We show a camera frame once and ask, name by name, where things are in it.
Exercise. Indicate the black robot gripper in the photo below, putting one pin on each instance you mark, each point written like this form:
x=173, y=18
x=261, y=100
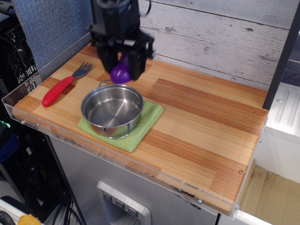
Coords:
x=116, y=25

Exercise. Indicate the purple toy eggplant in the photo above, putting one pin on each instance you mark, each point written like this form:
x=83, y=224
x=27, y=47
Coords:
x=121, y=72

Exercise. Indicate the green folded cloth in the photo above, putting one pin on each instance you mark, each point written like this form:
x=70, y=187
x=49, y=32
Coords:
x=149, y=116

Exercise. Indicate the blue fabric panel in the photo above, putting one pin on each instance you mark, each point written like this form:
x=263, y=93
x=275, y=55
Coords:
x=54, y=29

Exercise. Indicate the clear acrylic table guard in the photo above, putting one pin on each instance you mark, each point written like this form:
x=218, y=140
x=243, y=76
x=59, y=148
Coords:
x=201, y=147

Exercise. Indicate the black plastic crate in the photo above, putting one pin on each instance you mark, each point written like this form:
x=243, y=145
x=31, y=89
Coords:
x=19, y=54

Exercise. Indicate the stainless steel cabinet with dispenser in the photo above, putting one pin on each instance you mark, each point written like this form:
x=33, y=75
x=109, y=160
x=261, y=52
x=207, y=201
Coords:
x=83, y=171

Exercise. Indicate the white appliance top right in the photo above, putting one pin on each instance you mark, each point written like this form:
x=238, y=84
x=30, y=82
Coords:
x=278, y=149

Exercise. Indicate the yellow object bottom left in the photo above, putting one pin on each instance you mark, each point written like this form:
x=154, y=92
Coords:
x=28, y=220

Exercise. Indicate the silver metal bowl with handles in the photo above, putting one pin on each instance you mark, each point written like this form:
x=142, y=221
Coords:
x=113, y=110

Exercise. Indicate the red handled grey fork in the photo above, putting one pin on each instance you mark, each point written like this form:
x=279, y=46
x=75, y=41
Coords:
x=51, y=96

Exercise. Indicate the black vertical post right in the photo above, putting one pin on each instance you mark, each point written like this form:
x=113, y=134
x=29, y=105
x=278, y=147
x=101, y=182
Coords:
x=283, y=60

